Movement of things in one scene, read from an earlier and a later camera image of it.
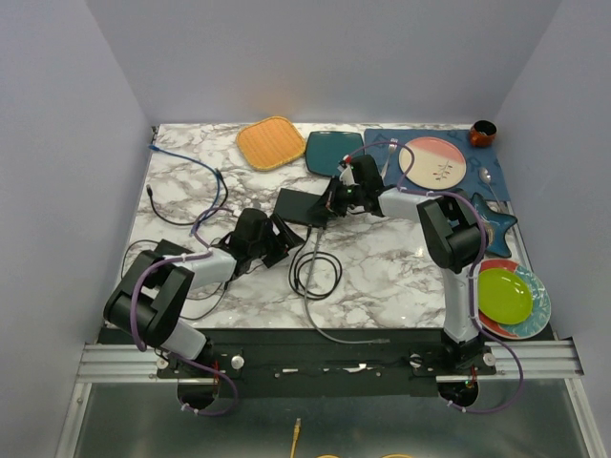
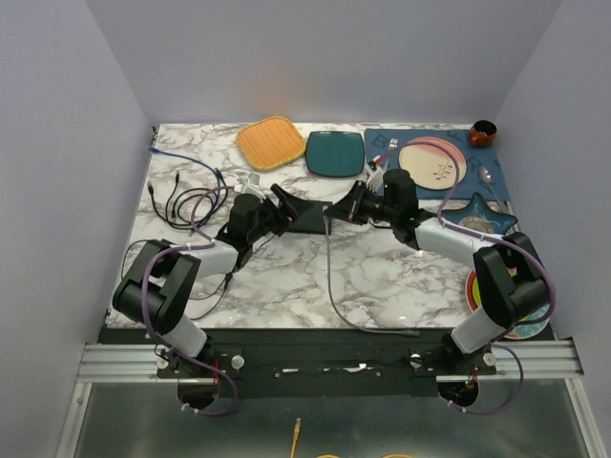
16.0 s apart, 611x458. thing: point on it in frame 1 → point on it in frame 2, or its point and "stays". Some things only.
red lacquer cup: (483, 133) stays
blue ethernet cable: (157, 149) stays
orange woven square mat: (269, 143) stays
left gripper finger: (277, 252) → (284, 220)
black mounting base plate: (337, 362) stays
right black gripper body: (355, 191) → (383, 211)
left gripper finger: (291, 238) → (291, 205)
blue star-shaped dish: (496, 225) stays
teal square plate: (325, 150) stays
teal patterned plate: (539, 314) stays
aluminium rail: (542, 362) stays
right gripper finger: (328, 210) → (360, 192)
